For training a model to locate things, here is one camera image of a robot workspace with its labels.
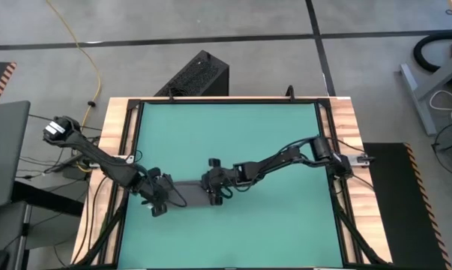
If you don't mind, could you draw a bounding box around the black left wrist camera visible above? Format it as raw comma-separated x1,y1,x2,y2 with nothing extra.
150,203,169,218

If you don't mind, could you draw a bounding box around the black cable bundle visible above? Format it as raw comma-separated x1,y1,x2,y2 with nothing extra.
15,112,103,181

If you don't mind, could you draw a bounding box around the green table mat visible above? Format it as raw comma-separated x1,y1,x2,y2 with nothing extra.
117,103,345,269

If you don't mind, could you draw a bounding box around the grey laptop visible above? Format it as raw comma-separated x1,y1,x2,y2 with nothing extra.
0,100,31,210

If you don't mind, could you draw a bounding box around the black table frame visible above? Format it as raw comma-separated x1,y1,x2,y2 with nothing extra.
73,97,390,270

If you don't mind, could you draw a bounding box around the grey metal stand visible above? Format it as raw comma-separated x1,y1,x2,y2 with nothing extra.
400,0,452,137

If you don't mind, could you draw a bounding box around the wooden butcher block table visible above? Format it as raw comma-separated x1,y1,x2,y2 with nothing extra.
70,96,394,270

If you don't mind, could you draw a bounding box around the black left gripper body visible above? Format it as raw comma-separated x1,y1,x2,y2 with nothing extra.
137,167,174,206

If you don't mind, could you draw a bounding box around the black computer tower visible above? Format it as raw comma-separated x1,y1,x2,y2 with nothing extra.
153,49,230,98

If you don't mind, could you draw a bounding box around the black flexible hose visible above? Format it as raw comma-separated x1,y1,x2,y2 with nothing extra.
412,29,452,74

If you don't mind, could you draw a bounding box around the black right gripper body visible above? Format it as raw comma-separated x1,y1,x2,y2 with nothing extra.
201,166,237,197

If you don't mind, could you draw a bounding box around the black floor cable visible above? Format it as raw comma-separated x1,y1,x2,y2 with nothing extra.
430,122,452,178

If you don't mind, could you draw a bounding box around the grey terry towel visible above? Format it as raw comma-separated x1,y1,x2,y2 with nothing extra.
171,180,212,209

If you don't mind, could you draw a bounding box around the grey office desk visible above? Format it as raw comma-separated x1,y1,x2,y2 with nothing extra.
0,200,34,270

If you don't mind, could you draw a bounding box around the yellow cable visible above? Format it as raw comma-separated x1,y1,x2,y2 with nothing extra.
44,0,102,131

